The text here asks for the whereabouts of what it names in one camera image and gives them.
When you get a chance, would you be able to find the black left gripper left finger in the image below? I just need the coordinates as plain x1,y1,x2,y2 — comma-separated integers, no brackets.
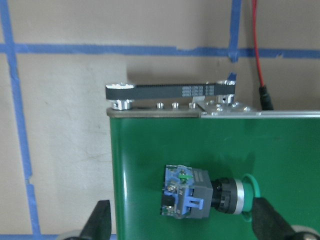
78,200,112,240

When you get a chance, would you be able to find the green conveyor belt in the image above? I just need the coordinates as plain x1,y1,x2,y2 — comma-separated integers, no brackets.
105,79,320,240

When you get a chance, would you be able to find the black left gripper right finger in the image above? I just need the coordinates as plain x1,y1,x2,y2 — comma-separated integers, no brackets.
251,197,304,240

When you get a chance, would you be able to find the green push button switch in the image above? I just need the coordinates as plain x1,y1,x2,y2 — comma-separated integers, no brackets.
160,164,261,221

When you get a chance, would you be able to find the red black power cable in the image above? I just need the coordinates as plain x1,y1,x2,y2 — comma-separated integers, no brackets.
251,0,275,111

